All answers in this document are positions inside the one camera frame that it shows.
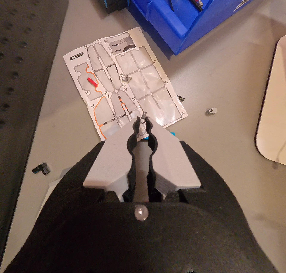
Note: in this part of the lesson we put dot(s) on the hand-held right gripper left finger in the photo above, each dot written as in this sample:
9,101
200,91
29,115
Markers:
107,165

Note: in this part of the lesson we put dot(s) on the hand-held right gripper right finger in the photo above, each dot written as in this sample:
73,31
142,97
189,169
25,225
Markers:
176,165

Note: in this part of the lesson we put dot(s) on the blue brick separator tool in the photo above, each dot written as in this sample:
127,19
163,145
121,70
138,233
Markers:
172,133

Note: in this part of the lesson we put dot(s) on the white control hub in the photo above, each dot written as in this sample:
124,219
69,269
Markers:
54,184

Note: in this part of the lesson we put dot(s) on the grey connector pin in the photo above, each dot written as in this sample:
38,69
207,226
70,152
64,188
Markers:
143,120

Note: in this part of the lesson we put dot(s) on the black plastic pin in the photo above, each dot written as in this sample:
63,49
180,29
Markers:
182,97

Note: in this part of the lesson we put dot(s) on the red plastic pin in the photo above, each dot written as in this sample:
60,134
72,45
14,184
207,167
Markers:
92,81

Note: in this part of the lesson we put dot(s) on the blue plastic bin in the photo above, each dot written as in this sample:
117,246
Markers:
156,13

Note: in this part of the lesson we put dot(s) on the small grey connector block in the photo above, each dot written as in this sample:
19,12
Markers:
211,111

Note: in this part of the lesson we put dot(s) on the black angle connector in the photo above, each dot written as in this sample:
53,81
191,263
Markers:
41,168

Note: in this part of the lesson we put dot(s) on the small foil scrap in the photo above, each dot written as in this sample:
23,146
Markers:
127,78

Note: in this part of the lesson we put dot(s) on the clear sticker sheet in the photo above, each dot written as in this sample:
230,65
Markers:
145,80

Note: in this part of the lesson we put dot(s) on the white document stand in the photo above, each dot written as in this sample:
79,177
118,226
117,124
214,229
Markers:
272,109

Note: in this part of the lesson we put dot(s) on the black dimpled pad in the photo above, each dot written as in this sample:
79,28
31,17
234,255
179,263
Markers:
22,76

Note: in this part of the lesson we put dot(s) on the black battery pack blue-edged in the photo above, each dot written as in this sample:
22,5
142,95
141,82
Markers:
111,0

